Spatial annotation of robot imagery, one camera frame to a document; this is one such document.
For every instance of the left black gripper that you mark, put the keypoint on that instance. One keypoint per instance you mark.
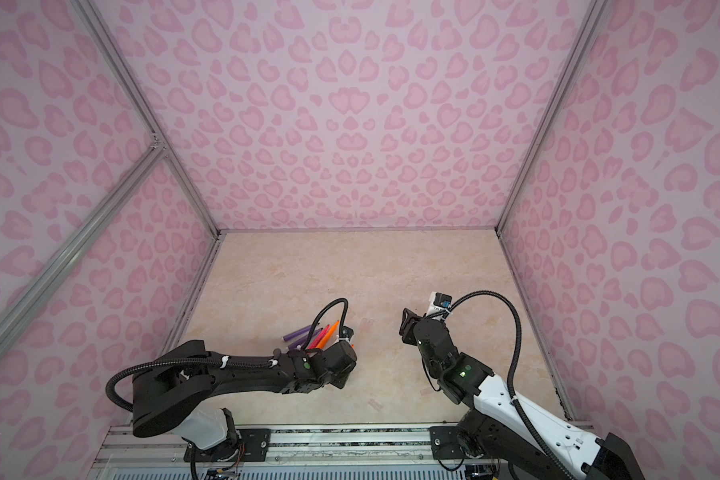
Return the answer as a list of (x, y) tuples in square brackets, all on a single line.
[(345, 379)]

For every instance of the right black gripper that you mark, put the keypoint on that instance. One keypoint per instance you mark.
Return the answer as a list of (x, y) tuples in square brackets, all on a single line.
[(407, 330)]

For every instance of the pink marker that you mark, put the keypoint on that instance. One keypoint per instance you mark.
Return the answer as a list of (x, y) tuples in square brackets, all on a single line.
[(316, 340)]

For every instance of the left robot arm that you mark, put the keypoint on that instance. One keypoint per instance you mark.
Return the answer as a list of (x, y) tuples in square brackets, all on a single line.
[(166, 395)]

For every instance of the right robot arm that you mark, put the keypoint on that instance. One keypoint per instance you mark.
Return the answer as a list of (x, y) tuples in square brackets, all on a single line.
[(508, 425)]

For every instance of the orange marker in group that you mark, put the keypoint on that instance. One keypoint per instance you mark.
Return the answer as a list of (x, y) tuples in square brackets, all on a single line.
[(328, 335)]

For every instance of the lower purple marker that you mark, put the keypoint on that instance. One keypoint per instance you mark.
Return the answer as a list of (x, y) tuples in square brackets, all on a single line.
[(303, 341)]

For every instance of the upper purple marker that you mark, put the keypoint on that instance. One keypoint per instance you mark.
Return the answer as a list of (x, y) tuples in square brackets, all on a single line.
[(296, 334)]

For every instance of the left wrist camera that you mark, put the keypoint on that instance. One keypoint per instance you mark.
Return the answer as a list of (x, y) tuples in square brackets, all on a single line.
[(345, 333)]

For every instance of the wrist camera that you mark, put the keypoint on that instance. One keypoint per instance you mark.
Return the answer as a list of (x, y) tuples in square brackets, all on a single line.
[(345, 333), (439, 302)]

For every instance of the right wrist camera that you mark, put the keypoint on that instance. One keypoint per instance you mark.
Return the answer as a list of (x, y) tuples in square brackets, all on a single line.
[(439, 302)]

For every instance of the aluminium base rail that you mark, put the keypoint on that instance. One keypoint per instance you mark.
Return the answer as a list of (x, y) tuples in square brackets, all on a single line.
[(338, 451)]

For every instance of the diagonal aluminium frame bar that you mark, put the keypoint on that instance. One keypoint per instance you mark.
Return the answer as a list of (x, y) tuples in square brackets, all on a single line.
[(17, 316)]

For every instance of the right corner aluminium post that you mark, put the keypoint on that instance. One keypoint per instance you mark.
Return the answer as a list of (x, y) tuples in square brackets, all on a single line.
[(596, 15)]

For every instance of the corner aluminium post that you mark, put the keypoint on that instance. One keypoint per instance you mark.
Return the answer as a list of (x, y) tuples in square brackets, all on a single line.
[(103, 38), (596, 15)]

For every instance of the left corner aluminium post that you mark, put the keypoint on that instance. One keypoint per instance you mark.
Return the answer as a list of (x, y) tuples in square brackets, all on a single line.
[(103, 38)]

